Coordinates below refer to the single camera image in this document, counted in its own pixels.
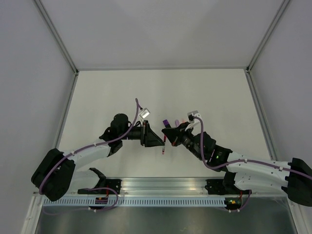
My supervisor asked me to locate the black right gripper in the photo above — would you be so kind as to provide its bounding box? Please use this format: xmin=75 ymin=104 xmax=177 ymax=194
xmin=163 ymin=121 xmax=204 ymax=161

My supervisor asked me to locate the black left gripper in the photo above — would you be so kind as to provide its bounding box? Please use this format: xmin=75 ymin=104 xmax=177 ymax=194
xmin=120 ymin=120 xmax=164 ymax=148

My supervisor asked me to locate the pink highlighter pen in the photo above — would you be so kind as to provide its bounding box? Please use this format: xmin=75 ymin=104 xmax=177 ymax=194
xmin=175 ymin=119 xmax=180 ymax=127

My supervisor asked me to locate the red gel pen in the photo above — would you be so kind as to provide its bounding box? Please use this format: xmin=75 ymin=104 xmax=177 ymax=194
xmin=162 ymin=135 xmax=167 ymax=155

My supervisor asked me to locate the black purple-tip highlighter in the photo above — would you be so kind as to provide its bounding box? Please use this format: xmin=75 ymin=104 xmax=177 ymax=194
xmin=163 ymin=119 xmax=171 ymax=128

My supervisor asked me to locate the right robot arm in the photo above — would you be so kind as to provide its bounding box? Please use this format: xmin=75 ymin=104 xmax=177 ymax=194
xmin=162 ymin=123 xmax=312 ymax=207

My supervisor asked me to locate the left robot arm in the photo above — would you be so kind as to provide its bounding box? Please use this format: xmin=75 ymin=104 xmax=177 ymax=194
xmin=31 ymin=114 xmax=164 ymax=202

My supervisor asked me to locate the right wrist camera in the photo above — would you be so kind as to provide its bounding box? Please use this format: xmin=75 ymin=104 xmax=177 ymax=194
xmin=185 ymin=111 xmax=201 ymax=130

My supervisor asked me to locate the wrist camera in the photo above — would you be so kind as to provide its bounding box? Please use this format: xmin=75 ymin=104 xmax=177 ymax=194
xmin=185 ymin=111 xmax=201 ymax=130
xmin=138 ymin=108 xmax=150 ymax=123

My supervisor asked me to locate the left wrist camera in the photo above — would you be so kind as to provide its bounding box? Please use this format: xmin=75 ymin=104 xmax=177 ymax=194
xmin=138 ymin=108 xmax=150 ymax=123

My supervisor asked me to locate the aluminium mounting rail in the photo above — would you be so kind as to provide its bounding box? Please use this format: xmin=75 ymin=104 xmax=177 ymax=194
xmin=34 ymin=177 xmax=288 ymax=195

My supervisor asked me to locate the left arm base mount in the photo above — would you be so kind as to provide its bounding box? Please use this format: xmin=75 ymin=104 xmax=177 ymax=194
xmin=78 ymin=168 xmax=122 ymax=196

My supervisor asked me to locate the white slotted cable duct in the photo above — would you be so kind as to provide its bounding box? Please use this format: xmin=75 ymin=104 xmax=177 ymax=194
xmin=43 ymin=196 xmax=226 ymax=207

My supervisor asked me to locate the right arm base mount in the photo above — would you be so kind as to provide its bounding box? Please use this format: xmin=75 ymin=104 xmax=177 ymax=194
xmin=205 ymin=172 xmax=240 ymax=195

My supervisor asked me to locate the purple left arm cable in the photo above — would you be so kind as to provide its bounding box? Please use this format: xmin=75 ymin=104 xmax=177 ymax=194
xmin=39 ymin=98 xmax=143 ymax=195

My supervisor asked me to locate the left aluminium frame post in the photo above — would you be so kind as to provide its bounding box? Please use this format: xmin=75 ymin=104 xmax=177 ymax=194
xmin=33 ymin=0 xmax=79 ymax=75

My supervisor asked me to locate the aluminium frame post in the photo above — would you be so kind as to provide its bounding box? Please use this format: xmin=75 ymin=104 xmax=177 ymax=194
xmin=33 ymin=0 xmax=79 ymax=75
xmin=245 ymin=0 xmax=292 ymax=73

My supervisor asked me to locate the right aluminium frame post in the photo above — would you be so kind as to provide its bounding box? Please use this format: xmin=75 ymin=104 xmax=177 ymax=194
xmin=245 ymin=0 xmax=292 ymax=73

